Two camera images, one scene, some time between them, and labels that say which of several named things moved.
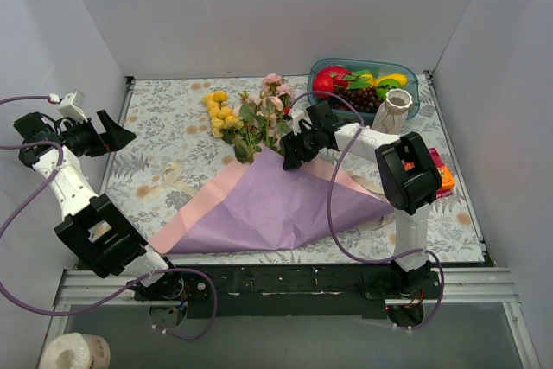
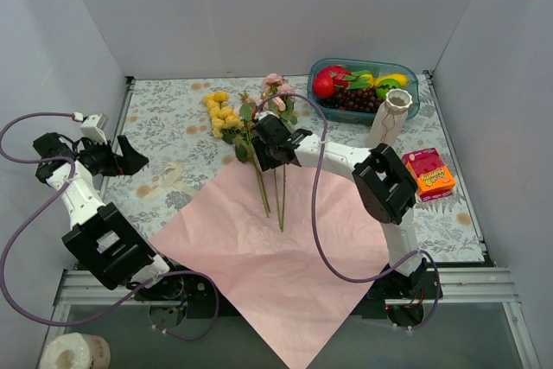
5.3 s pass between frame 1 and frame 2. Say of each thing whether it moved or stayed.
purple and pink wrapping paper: moved
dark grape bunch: stayed
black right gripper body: moved
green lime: stayed
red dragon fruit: stayed
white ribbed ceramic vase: stayed
